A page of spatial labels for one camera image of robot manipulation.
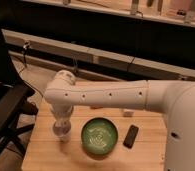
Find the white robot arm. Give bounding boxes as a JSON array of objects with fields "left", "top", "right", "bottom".
[{"left": 44, "top": 70, "right": 195, "bottom": 171}]

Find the black office chair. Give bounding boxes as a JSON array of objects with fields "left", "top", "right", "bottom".
[{"left": 0, "top": 31, "right": 38, "bottom": 155}]

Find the green ceramic bowl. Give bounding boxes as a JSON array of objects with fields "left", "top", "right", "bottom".
[{"left": 81, "top": 117, "right": 118, "bottom": 155}]

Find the white rectangular sponge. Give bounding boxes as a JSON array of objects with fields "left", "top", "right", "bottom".
[{"left": 123, "top": 109, "right": 134, "bottom": 117}]

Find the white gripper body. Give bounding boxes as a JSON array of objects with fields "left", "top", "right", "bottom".
[{"left": 51, "top": 105, "right": 73, "bottom": 131}]

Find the black rectangular remote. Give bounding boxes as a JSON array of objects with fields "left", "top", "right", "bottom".
[{"left": 123, "top": 125, "right": 139, "bottom": 148}]

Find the wooden table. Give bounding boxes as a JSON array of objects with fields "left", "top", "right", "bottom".
[{"left": 22, "top": 102, "right": 166, "bottom": 171}]

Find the orange carrot toy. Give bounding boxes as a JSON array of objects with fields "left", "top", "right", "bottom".
[{"left": 90, "top": 106, "right": 103, "bottom": 110}]

